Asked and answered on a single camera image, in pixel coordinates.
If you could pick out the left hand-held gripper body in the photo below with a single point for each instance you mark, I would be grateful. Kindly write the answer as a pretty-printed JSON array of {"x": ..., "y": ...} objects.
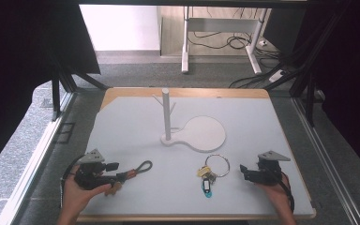
[{"x": 89, "y": 178}]

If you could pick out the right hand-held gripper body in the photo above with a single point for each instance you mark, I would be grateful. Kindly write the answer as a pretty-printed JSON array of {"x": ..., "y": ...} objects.
[{"x": 267, "y": 175}]

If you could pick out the white key holder stand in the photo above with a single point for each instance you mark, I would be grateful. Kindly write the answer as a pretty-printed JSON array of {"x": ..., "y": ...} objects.
[{"x": 200, "y": 134}]

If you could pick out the person's right hand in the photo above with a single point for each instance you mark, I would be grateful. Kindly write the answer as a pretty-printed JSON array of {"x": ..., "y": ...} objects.
[{"x": 273, "y": 193}]

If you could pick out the person's left hand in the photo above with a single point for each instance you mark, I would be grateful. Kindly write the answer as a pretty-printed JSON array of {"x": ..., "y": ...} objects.
[{"x": 76, "y": 197}]

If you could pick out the white power strip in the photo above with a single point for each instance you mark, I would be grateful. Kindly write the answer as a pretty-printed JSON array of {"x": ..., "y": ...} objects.
[{"x": 277, "y": 76}]

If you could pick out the black curtain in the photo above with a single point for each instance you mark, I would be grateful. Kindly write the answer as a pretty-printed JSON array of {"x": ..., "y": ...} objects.
[
  {"x": 18, "y": 62},
  {"x": 350, "y": 78}
]

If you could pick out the aluminium rail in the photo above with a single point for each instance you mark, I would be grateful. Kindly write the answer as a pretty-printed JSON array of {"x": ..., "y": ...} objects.
[
  {"x": 34, "y": 162},
  {"x": 328, "y": 162}
]

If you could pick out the black metal frame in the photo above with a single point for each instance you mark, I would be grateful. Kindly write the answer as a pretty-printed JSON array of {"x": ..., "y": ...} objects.
[
  {"x": 309, "y": 97},
  {"x": 56, "y": 93}
]

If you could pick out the white desk frame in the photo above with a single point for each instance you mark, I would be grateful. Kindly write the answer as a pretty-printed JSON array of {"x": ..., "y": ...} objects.
[{"x": 222, "y": 24}]

